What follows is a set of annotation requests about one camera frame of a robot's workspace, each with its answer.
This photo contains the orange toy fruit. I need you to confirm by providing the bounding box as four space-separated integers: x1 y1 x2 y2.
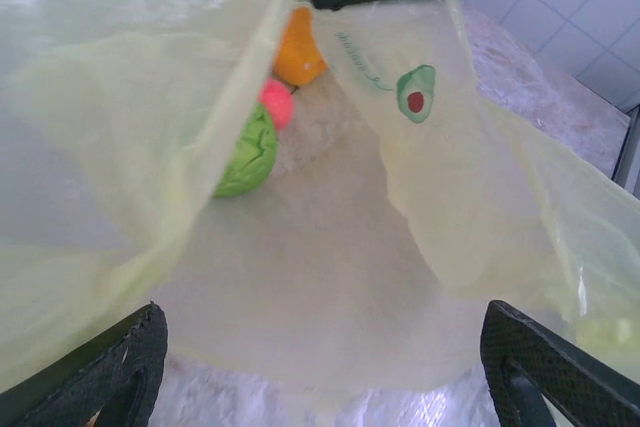
272 5 330 88

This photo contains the pink toy peach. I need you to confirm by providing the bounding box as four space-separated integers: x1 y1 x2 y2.
257 77 296 131

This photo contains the aluminium frame post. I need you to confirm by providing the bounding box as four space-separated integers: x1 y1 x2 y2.
612 105 640 198

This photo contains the translucent yellow-green plastic bag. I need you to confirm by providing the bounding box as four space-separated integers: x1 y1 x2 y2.
0 0 640 421

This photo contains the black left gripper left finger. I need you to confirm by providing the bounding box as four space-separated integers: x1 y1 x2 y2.
0 301 169 427

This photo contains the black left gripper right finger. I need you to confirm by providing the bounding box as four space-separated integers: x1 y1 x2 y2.
479 299 640 427

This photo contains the green toy cabbage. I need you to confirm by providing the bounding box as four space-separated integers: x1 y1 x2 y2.
212 102 280 199

